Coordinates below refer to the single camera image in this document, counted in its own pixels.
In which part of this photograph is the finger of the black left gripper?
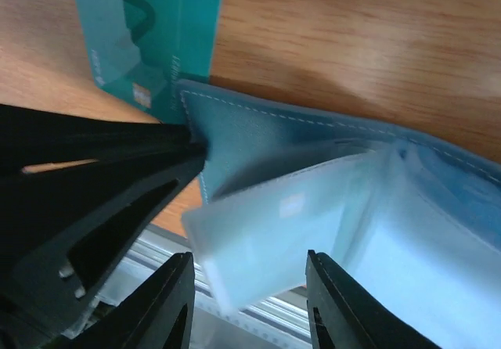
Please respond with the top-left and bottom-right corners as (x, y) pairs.
(1, 157), (204, 340)
(1, 104), (204, 177)

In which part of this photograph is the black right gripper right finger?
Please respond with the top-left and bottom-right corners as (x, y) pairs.
(305, 250), (437, 349)

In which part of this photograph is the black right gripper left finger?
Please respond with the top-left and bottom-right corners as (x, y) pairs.
(74, 252), (195, 349)

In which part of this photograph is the teal leather card holder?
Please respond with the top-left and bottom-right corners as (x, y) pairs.
(177, 81), (500, 348)

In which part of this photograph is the teal card with signature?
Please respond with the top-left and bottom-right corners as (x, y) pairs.
(76, 0), (222, 124)

